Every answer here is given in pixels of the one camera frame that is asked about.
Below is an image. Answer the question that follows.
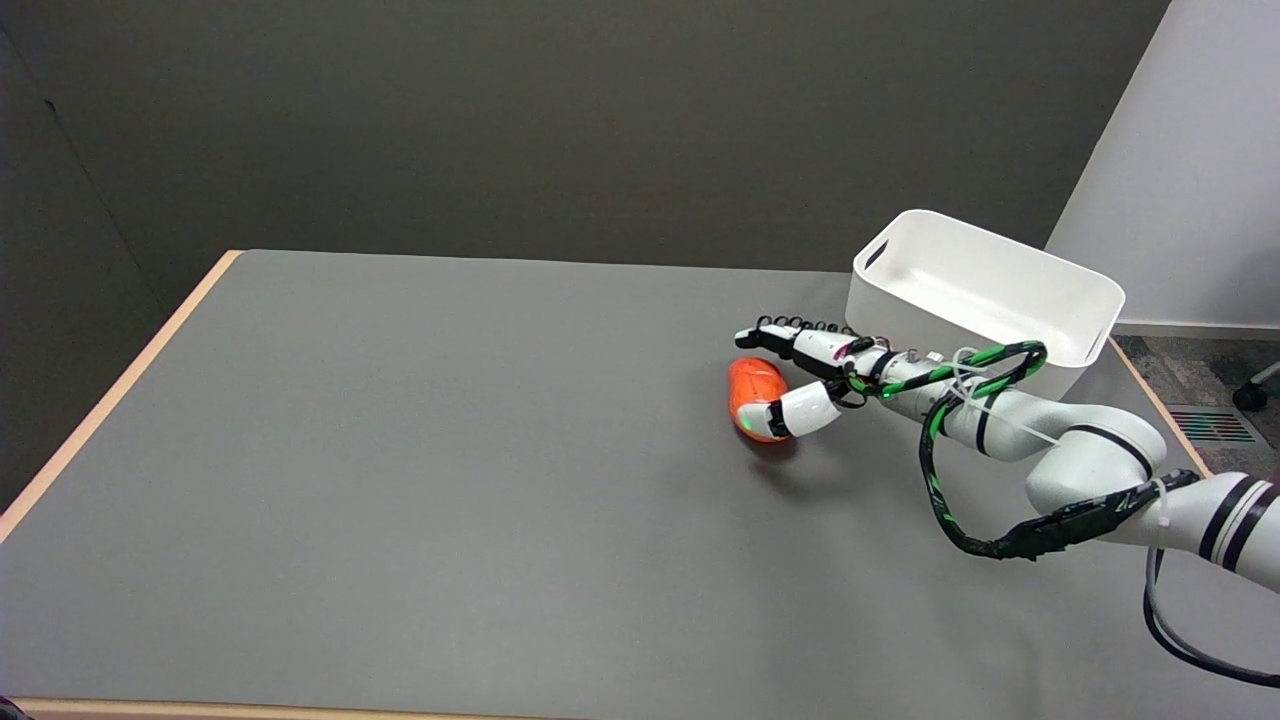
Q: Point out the white plastic bin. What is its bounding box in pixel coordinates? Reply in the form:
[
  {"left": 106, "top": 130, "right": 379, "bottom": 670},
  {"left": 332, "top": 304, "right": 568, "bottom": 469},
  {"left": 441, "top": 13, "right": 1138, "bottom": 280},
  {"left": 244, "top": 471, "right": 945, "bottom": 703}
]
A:
[{"left": 845, "top": 209, "right": 1127, "bottom": 399}]

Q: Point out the black chair caster leg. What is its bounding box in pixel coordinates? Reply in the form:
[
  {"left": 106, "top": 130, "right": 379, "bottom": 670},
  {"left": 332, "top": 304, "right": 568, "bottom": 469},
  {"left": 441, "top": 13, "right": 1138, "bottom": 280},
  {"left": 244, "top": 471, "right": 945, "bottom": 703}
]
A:
[{"left": 1232, "top": 362, "right": 1280, "bottom": 412}]

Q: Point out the floor vent grille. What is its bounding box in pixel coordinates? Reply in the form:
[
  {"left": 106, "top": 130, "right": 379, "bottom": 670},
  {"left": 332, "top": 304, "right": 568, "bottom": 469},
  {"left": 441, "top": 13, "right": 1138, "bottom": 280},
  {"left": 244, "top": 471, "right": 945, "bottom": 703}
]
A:
[{"left": 1167, "top": 405, "right": 1258, "bottom": 445}]

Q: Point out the orange red mango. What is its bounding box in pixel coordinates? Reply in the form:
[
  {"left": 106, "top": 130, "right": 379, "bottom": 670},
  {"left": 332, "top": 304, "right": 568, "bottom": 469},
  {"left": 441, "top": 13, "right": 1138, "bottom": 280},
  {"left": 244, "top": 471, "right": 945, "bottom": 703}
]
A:
[{"left": 727, "top": 357, "right": 795, "bottom": 444}]

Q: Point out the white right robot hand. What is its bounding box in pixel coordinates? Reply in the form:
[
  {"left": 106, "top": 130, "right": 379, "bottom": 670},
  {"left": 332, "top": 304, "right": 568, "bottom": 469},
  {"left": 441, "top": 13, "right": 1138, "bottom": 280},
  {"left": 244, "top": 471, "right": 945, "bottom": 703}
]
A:
[{"left": 734, "top": 316, "right": 898, "bottom": 442}]

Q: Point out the thin black cable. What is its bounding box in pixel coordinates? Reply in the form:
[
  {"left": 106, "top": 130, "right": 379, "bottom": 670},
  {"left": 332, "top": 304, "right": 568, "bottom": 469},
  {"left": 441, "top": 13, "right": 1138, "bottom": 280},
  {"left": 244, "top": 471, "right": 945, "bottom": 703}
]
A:
[{"left": 1143, "top": 547, "right": 1280, "bottom": 689}]

